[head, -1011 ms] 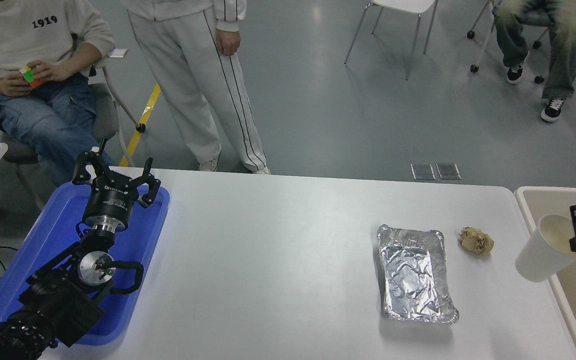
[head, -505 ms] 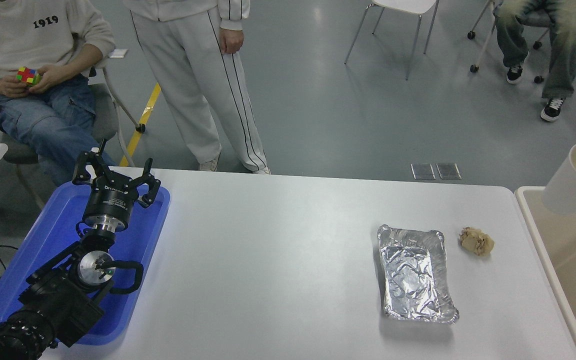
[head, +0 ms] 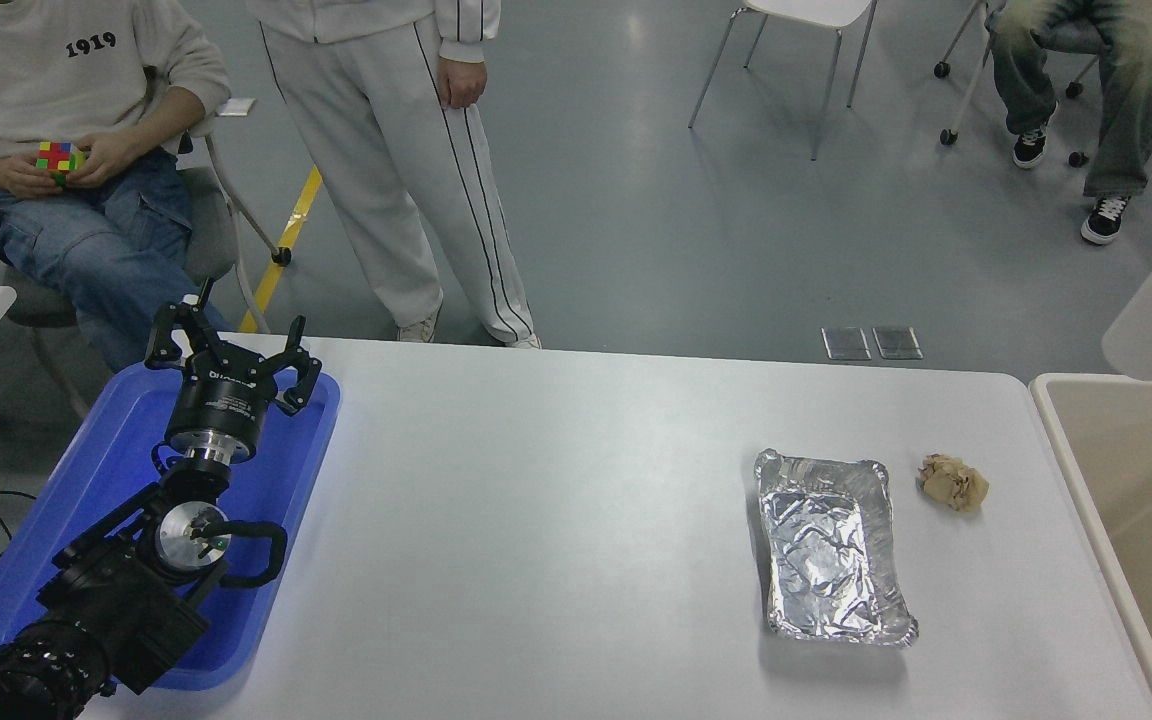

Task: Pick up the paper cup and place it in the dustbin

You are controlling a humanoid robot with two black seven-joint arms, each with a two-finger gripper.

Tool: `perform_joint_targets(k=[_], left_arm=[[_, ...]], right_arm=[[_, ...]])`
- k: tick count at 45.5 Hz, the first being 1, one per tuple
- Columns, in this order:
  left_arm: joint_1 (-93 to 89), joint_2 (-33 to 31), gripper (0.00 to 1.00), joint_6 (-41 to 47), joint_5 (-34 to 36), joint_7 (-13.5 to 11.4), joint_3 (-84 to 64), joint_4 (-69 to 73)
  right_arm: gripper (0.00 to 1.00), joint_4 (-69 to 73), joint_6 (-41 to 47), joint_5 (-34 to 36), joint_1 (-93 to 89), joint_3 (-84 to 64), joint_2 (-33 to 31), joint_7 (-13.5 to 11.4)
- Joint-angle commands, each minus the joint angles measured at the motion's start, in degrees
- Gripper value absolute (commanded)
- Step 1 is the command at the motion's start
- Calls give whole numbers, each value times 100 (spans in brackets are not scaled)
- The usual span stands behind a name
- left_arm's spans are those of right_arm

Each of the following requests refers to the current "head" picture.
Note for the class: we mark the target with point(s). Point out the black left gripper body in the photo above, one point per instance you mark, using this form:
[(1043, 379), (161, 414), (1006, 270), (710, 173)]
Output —
[(221, 405)]

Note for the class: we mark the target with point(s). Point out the multicoloured puzzle cube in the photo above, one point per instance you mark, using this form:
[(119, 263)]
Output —
[(60, 160)]

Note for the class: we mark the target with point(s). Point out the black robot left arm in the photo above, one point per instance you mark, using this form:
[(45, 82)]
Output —
[(116, 600)]

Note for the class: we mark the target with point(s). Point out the seated person's left hand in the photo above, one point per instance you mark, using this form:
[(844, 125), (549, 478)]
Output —
[(111, 155)]

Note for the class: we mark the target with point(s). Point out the seated person's right hand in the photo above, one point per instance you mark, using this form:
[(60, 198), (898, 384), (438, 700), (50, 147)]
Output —
[(18, 176)]

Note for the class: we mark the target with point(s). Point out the standing person's left hand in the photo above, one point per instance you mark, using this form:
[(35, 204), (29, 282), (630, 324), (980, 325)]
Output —
[(461, 82)]

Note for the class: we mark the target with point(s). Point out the grey chair with metal legs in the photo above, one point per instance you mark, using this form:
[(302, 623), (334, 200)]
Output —
[(208, 225)]

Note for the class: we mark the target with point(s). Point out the blue plastic tray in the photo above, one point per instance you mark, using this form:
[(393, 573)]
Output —
[(106, 470)]

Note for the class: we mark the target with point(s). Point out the standing person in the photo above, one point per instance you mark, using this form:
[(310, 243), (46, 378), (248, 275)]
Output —
[(396, 170)]

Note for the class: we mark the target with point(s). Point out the white chair tablet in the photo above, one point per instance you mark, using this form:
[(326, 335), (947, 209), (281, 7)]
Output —
[(236, 106)]

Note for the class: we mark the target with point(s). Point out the seated person with cube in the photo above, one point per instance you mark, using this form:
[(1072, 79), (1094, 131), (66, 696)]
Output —
[(46, 80)]

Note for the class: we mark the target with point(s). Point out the metal floor plate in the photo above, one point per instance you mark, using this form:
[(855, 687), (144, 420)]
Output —
[(898, 343), (846, 343)]

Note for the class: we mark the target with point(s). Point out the silver foil tray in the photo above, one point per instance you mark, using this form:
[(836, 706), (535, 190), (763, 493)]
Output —
[(831, 550)]

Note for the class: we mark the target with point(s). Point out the white chair with metal legs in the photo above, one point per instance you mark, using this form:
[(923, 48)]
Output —
[(816, 10)]

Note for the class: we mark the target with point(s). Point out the crumpled tan paper ball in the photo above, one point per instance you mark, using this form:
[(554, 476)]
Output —
[(953, 482)]

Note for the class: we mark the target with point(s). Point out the wheeled office chair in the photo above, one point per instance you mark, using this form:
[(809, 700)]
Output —
[(1071, 38)]

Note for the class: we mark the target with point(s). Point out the seated person on wheeled chair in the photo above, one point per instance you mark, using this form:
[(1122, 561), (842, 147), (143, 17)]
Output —
[(1121, 90)]

